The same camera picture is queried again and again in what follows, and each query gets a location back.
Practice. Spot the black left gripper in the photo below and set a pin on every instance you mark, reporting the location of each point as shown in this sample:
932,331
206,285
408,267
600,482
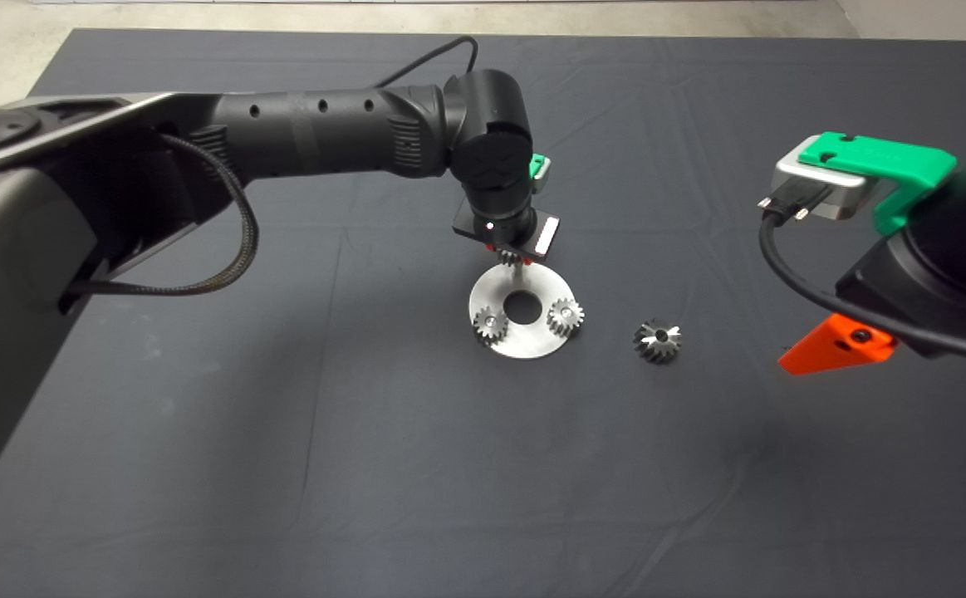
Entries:
524,234

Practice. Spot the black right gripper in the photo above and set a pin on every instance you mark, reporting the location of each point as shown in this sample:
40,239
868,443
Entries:
906,311

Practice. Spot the small steel gear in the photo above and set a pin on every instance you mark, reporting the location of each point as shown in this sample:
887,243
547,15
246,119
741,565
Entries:
489,325
509,257
566,317

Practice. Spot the large steel gear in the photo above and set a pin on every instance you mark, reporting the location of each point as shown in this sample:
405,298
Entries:
653,349

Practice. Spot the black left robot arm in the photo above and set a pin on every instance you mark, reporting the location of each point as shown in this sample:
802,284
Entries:
283,141

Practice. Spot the round metal plate with hole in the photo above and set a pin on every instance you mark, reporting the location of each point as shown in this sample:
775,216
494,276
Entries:
524,340

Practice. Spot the dark grey table cloth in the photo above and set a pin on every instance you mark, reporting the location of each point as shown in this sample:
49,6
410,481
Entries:
449,498

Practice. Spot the silver left camera box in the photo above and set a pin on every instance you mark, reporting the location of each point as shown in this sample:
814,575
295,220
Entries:
544,176

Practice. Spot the silver camera box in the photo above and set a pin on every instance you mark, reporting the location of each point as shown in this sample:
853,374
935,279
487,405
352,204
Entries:
852,199
544,176

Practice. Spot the green left camera mount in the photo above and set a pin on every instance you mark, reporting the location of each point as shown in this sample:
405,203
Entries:
539,166

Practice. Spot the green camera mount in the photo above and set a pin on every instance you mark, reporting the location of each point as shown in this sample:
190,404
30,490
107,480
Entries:
881,158
539,166

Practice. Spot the silver right camera box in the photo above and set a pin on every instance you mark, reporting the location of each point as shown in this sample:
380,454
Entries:
852,199

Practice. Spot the green right camera mount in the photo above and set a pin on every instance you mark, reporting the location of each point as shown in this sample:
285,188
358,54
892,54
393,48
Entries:
881,158

